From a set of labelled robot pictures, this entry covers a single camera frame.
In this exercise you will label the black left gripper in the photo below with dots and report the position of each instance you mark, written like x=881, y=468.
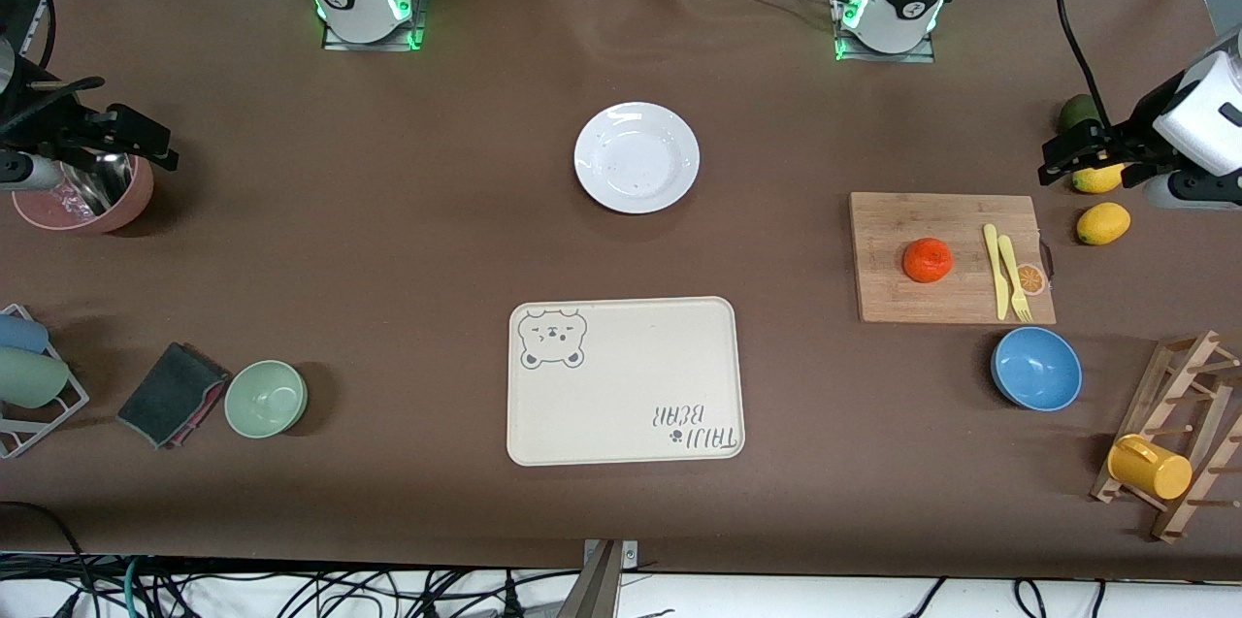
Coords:
x=1133, y=140

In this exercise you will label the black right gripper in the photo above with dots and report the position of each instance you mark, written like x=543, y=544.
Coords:
x=50, y=125

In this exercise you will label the orange fruit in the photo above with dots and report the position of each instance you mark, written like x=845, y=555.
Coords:
x=928, y=260

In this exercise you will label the white round plate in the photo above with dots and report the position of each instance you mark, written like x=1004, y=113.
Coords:
x=636, y=157

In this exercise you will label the yellow lemon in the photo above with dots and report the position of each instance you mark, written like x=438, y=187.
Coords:
x=1098, y=181
x=1103, y=223

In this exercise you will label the dark green avocado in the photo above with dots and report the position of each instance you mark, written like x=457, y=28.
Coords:
x=1075, y=112

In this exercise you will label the metal scoop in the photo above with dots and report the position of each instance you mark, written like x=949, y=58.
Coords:
x=109, y=183

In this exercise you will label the pink bowl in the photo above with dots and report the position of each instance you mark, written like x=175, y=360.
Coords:
x=134, y=201

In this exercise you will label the clear ice pieces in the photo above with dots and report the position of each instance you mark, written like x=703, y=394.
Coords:
x=68, y=203

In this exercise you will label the yellow plastic fork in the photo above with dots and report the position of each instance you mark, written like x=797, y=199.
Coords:
x=1010, y=264

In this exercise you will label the yellow plastic knife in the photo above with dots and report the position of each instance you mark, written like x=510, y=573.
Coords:
x=995, y=269

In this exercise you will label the blue bowl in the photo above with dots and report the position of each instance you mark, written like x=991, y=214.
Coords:
x=1036, y=369

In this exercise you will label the blue cup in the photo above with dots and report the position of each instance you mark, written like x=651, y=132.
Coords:
x=19, y=334

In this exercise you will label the wooden cutting board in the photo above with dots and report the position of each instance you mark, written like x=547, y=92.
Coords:
x=902, y=298

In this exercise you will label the wooden mug rack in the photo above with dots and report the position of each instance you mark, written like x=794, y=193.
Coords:
x=1155, y=385

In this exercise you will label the dark grey folded cloth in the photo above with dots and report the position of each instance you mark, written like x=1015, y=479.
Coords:
x=165, y=390

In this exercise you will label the pale green cup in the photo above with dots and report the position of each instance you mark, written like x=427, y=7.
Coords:
x=29, y=377

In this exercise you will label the pink folded cloth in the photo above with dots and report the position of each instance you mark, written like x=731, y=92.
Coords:
x=202, y=414

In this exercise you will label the light green bowl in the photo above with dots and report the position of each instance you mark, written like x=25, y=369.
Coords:
x=265, y=398

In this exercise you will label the yellow mug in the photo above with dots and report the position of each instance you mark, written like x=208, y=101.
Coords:
x=1150, y=471

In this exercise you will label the cream bear print tray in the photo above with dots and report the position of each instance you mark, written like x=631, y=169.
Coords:
x=621, y=385

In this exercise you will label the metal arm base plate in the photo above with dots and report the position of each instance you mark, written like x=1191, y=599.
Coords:
x=922, y=55
x=412, y=31

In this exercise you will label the metal table bracket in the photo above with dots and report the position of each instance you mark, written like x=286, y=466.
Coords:
x=626, y=555

